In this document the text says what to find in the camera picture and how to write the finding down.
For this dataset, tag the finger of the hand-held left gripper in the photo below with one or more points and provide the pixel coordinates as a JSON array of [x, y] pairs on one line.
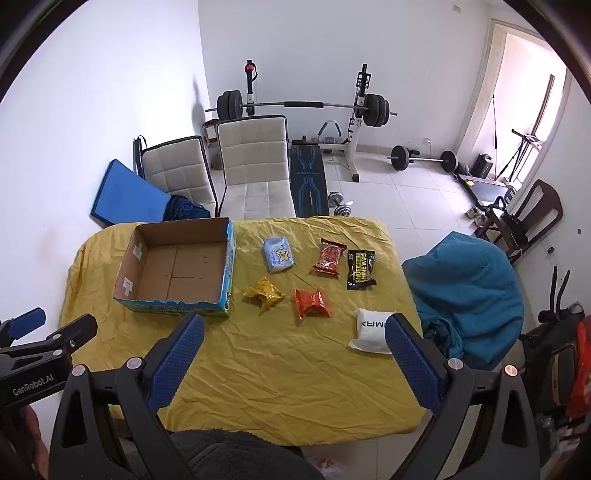
[[76, 333], [27, 323]]

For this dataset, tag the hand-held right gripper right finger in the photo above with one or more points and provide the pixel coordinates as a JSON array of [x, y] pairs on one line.
[[413, 364]]

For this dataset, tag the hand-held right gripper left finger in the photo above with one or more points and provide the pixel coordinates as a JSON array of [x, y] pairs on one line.
[[178, 364]]

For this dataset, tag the white soft packet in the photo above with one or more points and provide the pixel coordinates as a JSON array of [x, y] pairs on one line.
[[369, 330]]

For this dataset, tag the cardboard box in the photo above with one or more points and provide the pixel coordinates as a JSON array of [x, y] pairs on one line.
[[184, 272]]

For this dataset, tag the black shoe wipes pack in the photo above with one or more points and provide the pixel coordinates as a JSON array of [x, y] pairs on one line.
[[361, 270]]

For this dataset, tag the yellow snack packet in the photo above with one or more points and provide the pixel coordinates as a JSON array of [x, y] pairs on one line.
[[265, 295]]

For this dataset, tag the orange snack packet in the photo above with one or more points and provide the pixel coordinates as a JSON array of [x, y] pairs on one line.
[[312, 303]]

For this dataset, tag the red wet wipes pack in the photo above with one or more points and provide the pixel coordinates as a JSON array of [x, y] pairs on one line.
[[328, 256]]

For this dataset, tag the light blue tissue pack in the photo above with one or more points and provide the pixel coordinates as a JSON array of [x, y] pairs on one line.
[[278, 254]]

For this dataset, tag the dark fleece clothing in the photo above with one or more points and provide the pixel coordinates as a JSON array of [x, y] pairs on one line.
[[235, 454]]

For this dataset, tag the yellow tablecloth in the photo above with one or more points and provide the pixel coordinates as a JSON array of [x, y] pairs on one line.
[[286, 369]]

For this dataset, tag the black exercise machine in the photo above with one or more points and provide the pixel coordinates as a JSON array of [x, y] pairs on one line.
[[551, 355]]

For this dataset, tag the blue board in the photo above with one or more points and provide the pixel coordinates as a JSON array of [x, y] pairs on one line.
[[124, 194]]

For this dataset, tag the dark blue cloth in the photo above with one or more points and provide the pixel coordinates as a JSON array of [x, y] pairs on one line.
[[187, 210]]

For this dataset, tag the red bag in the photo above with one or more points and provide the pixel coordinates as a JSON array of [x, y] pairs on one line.
[[581, 369]]

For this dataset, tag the chrome dumbbell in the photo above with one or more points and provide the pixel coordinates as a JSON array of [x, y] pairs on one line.
[[340, 205]]

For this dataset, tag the black treadmill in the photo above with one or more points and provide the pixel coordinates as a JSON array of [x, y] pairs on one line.
[[485, 187]]

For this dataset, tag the white padded chair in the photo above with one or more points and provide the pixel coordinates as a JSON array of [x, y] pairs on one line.
[[254, 157], [178, 170]]

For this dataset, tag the dark wooden chair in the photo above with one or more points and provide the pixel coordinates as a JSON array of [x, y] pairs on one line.
[[545, 207]]

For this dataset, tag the short barbell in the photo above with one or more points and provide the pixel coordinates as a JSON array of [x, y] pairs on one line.
[[400, 158]]

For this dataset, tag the black speaker box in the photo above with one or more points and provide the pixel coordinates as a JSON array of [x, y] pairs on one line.
[[484, 166]]

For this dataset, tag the black weight bench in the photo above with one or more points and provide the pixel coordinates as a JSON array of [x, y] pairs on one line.
[[308, 180]]

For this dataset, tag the small brown stool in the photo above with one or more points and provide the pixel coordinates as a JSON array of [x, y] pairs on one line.
[[211, 131]]

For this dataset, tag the barbell with black plates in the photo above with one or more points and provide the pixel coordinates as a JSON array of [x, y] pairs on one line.
[[231, 105]]

